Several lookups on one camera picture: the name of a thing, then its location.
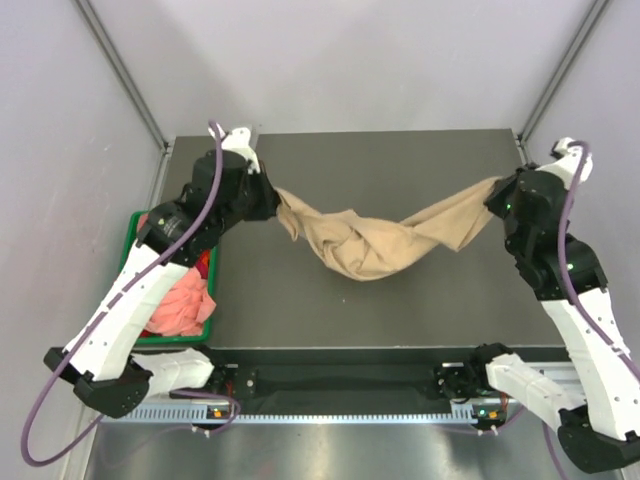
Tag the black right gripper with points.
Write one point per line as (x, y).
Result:
(493, 198)

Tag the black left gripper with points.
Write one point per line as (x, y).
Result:
(270, 198)

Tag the beige t shirt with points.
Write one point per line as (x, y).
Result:
(367, 249)

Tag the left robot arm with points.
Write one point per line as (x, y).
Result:
(100, 365)

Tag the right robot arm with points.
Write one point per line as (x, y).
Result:
(598, 428)

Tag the red t shirt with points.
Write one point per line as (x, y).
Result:
(202, 265)

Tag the green plastic bin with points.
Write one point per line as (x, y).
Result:
(147, 339)

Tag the pink t shirt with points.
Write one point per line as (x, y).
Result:
(184, 309)

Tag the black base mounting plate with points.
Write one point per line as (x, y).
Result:
(345, 380)

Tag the left aluminium frame post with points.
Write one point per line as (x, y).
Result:
(97, 29)

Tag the aluminium frame post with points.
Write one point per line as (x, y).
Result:
(578, 40)
(97, 29)

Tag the right aluminium frame post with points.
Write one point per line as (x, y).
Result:
(578, 40)

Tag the slotted cable duct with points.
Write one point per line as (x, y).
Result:
(216, 413)

